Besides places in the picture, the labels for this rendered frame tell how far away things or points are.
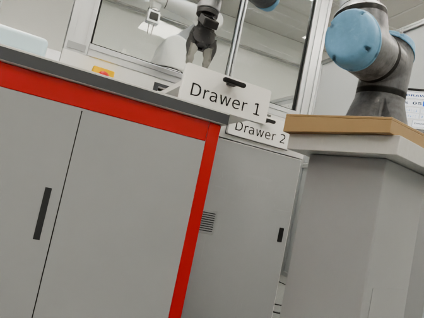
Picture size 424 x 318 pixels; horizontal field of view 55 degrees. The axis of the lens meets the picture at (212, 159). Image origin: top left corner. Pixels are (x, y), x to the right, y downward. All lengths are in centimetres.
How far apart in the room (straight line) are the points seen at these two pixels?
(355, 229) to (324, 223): 8
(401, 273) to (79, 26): 121
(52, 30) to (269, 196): 366
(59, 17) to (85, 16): 341
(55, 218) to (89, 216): 6
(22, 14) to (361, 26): 430
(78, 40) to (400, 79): 100
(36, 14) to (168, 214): 420
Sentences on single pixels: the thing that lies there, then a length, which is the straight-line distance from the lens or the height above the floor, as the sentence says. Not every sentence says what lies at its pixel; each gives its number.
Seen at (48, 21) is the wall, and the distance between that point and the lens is 490.
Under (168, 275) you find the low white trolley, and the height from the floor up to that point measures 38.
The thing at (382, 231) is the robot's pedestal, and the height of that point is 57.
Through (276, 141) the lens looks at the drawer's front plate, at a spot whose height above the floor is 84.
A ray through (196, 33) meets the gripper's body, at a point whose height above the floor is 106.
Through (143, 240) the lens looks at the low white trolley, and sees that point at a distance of 88.
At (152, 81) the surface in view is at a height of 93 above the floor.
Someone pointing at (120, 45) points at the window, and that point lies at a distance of 152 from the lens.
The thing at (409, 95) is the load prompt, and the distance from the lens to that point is 192.
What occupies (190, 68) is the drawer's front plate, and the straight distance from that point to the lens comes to 119.
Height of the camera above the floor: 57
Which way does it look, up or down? 5 degrees up
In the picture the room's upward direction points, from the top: 12 degrees clockwise
